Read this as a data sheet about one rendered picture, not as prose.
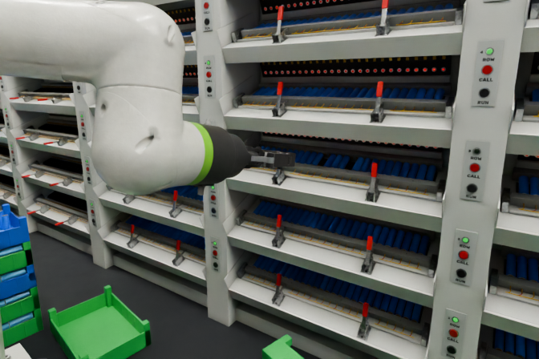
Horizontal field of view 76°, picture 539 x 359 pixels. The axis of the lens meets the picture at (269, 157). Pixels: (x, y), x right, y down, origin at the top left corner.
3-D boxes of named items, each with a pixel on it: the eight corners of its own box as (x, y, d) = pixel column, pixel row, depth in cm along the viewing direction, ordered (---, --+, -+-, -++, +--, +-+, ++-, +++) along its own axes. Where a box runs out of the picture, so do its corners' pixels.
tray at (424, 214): (441, 232, 77) (443, 199, 72) (228, 189, 109) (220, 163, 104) (453, 179, 91) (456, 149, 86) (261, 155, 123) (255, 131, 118)
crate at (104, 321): (151, 344, 110) (149, 321, 108) (83, 383, 96) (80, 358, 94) (111, 304, 130) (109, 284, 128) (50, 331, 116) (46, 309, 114)
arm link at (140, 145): (70, 196, 41) (129, 199, 36) (72, 92, 42) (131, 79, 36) (163, 190, 53) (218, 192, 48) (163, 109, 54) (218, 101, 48)
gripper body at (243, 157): (193, 175, 58) (228, 174, 66) (233, 182, 54) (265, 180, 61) (198, 130, 58) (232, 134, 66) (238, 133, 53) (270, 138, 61)
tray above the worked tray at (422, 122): (451, 148, 73) (455, 87, 66) (227, 128, 105) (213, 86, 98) (462, 106, 87) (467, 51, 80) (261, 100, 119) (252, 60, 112)
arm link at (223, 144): (216, 118, 48) (171, 114, 53) (208, 201, 48) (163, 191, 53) (242, 123, 53) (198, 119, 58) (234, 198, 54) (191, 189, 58)
